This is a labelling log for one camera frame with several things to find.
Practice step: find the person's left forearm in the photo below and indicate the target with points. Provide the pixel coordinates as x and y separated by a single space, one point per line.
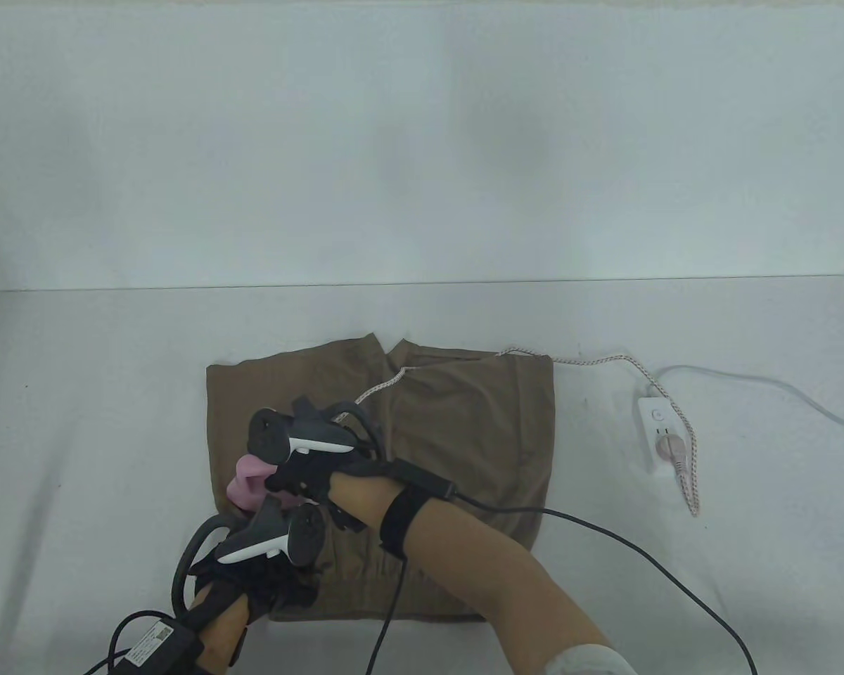
218 636

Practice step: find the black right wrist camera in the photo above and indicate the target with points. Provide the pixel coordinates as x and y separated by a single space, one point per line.
422 480

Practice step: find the folded brown trousers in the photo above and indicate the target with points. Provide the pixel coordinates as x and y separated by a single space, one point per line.
457 436

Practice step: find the small pink iron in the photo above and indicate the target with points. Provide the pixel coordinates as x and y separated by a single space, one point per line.
247 484

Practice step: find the person's right forearm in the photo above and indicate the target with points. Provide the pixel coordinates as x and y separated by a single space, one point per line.
478 562

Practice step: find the white power strip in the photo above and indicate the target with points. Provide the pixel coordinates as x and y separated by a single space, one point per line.
654 416

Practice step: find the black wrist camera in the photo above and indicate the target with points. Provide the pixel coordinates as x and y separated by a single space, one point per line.
160 641
422 480

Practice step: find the white sleeve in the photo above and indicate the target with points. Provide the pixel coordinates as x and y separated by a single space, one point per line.
591 662

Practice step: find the black hand controller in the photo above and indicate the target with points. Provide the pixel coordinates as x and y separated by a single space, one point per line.
269 432
302 534

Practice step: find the person's left fingers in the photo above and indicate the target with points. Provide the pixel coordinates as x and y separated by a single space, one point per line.
292 587

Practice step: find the black right hand controller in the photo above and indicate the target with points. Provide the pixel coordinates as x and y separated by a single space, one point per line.
269 432

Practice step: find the black left hand controller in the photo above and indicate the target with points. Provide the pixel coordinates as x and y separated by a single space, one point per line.
302 534

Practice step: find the pink plug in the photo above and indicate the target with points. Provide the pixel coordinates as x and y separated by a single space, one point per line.
668 447

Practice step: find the person's right fingers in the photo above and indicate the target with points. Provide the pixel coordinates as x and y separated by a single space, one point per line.
288 485

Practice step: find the person's left hand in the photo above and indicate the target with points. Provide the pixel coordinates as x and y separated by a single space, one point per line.
253 580

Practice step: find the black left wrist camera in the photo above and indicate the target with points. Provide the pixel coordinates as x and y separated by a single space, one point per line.
160 641

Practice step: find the person's right hand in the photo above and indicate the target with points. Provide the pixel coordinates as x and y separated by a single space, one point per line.
323 481

